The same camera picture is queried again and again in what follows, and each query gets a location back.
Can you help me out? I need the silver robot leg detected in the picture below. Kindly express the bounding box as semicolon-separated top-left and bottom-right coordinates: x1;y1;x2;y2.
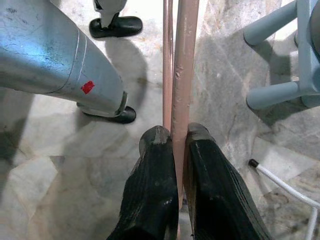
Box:
88;0;143;39
0;0;137;125

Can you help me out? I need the light blue child chair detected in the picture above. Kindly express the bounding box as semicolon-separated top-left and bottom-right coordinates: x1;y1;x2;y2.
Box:
243;0;320;111

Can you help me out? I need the silver robot left leg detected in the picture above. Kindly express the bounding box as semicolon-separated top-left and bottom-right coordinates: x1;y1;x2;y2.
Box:
88;0;143;39

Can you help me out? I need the white table leg frame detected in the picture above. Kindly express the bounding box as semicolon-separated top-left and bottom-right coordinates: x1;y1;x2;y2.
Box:
248;158;320;240

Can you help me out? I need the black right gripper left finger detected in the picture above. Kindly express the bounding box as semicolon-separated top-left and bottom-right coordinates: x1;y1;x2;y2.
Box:
107;125;180;240

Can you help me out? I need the silver robot right leg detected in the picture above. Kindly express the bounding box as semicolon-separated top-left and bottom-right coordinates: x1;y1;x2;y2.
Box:
0;0;137;125

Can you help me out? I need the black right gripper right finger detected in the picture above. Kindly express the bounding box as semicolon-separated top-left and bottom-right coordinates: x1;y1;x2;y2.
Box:
183;122;272;240

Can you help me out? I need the pink plastic clothes hanger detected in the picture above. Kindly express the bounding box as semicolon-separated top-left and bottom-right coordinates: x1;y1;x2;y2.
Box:
162;0;201;240

